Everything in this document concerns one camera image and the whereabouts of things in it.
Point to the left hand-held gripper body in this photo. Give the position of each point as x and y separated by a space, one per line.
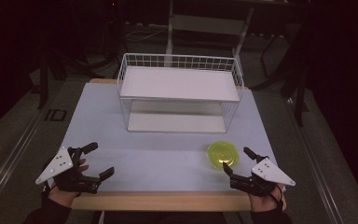
57 163

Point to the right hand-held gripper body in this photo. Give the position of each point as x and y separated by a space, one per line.
270 172

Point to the round yellow-green lidded container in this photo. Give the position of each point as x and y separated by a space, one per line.
223 154

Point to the person's right hand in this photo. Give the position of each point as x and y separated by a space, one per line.
265 203

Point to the person's left hand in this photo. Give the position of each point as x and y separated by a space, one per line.
62 198

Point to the pale table mat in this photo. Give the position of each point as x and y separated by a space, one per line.
155 161

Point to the wooden table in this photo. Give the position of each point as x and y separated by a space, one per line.
167 201

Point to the black metal stand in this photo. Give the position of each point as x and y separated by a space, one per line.
298 93

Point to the metal floor rail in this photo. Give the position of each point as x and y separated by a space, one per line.
11 160
317 168

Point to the black floor bracket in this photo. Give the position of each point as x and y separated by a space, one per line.
55 115

